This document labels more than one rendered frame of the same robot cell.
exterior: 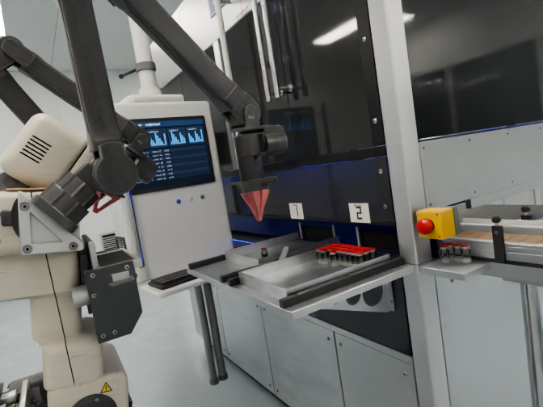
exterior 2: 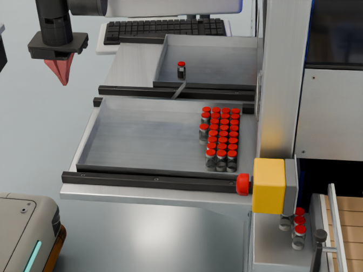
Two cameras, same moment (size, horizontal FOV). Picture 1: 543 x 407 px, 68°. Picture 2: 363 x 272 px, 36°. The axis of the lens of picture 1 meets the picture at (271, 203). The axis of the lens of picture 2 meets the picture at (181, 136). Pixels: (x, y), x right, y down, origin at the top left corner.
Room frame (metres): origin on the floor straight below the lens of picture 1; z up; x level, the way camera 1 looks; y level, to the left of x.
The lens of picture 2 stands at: (0.33, -0.73, 1.67)
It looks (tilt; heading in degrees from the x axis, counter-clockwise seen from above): 37 degrees down; 38
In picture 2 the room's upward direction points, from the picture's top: 2 degrees counter-clockwise
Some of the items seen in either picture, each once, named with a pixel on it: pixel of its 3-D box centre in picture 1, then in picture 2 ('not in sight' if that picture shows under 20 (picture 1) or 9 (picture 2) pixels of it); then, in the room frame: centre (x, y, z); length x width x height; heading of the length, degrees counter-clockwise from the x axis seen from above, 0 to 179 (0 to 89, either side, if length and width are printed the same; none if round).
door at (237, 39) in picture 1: (254, 93); not in sight; (1.68, 0.00, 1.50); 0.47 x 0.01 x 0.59; 30
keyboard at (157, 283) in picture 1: (199, 270); (165, 30); (1.65, 0.34, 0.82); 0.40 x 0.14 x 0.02; 128
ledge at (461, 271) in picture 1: (458, 266); (290, 242); (1.02, -0.45, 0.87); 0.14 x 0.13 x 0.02; 120
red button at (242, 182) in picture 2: (425, 226); (246, 184); (0.99, -0.37, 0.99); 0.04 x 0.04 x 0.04; 30
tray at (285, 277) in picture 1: (313, 269); (165, 137); (1.11, -0.09, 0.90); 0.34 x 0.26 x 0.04; 120
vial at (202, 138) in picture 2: (334, 258); (203, 134); (1.16, -0.16, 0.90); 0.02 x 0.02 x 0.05
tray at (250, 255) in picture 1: (281, 248); (221, 63); (1.46, -0.01, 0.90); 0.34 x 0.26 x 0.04; 120
